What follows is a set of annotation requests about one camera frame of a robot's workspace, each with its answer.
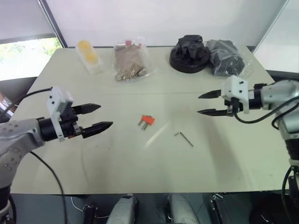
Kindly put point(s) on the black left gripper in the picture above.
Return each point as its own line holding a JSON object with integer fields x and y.
{"x": 70, "y": 124}

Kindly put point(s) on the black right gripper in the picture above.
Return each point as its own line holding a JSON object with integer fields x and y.
{"x": 233, "y": 106}

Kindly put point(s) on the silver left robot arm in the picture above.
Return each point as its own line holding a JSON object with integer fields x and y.
{"x": 16, "y": 137}

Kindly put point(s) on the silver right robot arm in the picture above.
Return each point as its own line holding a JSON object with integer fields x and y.
{"x": 278, "y": 93}

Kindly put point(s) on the metal hex key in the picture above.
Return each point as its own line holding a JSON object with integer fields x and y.
{"x": 185, "y": 138}

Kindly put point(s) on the bag of black parts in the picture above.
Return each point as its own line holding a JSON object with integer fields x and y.
{"x": 225, "y": 58}

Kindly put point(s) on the black round base figure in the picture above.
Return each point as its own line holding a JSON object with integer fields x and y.
{"x": 189, "y": 57}

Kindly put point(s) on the orange plug connector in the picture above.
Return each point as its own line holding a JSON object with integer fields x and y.
{"x": 148, "y": 119}

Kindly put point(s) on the white tray with yellow discs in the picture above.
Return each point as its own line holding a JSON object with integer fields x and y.
{"x": 90, "y": 57}

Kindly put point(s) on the clear bag of brown parts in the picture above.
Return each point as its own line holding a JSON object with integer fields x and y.
{"x": 129, "y": 61}

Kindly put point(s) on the silver left robot leg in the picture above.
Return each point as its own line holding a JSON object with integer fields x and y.
{"x": 123, "y": 210}

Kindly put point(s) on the silver robot leg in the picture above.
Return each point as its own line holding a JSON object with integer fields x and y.
{"x": 123, "y": 210}
{"x": 181, "y": 210}

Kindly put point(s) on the silver right robot leg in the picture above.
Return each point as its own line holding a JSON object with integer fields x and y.
{"x": 181, "y": 210}

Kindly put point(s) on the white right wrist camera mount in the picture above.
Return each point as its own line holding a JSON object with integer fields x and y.
{"x": 236, "y": 89}

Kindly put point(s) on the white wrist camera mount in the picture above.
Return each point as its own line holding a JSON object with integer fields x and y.
{"x": 236, "y": 89}
{"x": 58, "y": 100}

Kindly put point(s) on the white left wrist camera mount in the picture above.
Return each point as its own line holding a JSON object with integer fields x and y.
{"x": 58, "y": 100}

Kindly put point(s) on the dark window frame post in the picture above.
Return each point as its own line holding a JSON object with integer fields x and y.
{"x": 52, "y": 22}

